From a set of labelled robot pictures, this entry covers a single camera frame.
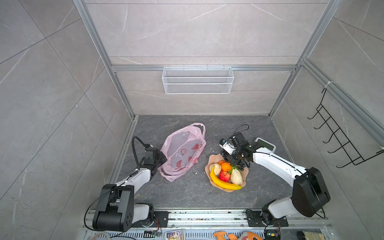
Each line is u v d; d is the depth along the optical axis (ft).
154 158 2.32
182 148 3.29
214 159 2.97
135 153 2.16
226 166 2.68
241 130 3.74
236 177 2.56
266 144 3.27
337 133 2.26
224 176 2.67
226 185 2.61
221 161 2.88
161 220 2.40
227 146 2.58
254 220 2.38
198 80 3.30
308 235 2.17
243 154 2.04
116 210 1.37
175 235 2.23
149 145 2.73
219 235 2.25
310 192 1.38
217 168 2.70
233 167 2.72
